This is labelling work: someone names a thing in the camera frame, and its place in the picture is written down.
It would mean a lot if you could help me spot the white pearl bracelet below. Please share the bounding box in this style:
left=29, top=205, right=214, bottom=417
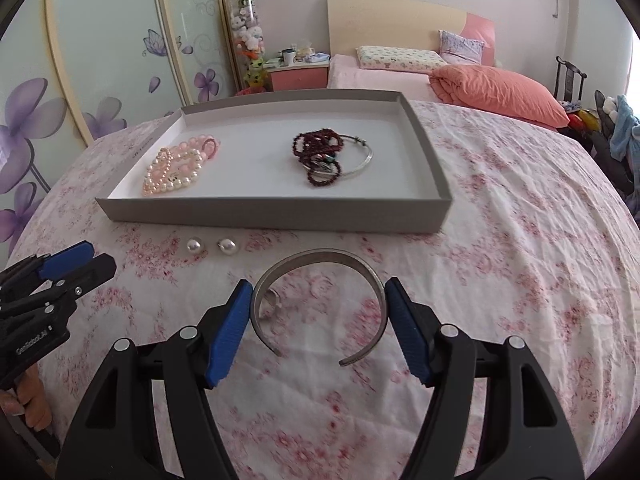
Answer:
left=144, top=152, right=207, bottom=196

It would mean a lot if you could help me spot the pink bead bracelet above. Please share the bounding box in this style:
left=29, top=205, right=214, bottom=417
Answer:
left=164, top=133, right=222, bottom=172

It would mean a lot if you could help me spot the wide silver cuff bracelet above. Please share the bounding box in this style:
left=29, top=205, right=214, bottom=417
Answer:
left=248, top=248, right=390, bottom=368

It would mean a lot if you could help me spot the dark red bead necklace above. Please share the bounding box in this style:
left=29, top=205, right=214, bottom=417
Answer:
left=290, top=128, right=346, bottom=188

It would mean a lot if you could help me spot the thin silver bangle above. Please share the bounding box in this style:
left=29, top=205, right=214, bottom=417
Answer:
left=324, top=134, right=373, bottom=178

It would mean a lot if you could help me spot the person's left hand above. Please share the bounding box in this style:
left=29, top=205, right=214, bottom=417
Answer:
left=1, top=364, right=52, bottom=431

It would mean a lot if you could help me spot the left pearl earring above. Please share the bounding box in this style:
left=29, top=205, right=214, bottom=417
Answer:
left=186, top=238, right=205, bottom=255

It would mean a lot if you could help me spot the pearl earring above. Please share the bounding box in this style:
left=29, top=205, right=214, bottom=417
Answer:
left=186, top=238, right=205, bottom=255
left=217, top=238, right=239, bottom=256

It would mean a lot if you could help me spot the right pearl earring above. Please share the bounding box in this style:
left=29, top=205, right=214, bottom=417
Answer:
left=217, top=238, right=239, bottom=256

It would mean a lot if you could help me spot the floral pink bedsheet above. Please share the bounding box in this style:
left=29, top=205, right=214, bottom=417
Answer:
left=12, top=102, right=639, bottom=479

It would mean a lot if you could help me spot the sliding wardrobe with flowers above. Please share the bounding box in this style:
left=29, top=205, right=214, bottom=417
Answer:
left=1, top=0, right=238, bottom=256

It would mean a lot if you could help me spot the red waste basket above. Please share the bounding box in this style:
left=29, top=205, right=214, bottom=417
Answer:
left=235, top=87, right=267, bottom=96

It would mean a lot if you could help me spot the blue garment on chair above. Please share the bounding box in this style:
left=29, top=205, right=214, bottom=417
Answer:
left=610, top=96, right=640, bottom=184

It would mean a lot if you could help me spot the plush toy display tube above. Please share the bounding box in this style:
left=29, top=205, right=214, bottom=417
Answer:
left=228, top=0, right=266, bottom=90

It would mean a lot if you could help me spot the grey cardboard tray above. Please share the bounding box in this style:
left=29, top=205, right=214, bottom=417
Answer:
left=96, top=89, right=452, bottom=234

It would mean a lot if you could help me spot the pink nightstand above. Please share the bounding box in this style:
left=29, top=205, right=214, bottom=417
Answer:
left=269, top=63, right=329, bottom=91

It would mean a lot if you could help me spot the orange folded quilt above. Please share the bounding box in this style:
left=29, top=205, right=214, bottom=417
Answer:
left=430, top=65, right=570, bottom=129

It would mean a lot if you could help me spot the black wooden chair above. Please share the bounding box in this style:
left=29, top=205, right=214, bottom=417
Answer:
left=553, top=56, right=588, bottom=110

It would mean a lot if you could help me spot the pink mattress sheet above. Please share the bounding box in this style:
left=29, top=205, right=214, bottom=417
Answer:
left=328, top=54, right=439, bottom=102

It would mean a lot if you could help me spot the floral white pillow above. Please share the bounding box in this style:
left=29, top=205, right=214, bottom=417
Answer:
left=356, top=46, right=448, bottom=75

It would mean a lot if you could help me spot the purple patterned pillow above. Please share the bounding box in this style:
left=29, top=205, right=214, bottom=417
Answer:
left=439, top=30, right=485, bottom=65

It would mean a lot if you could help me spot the beige pink headboard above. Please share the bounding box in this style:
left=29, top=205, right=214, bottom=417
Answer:
left=326, top=0, right=496, bottom=66

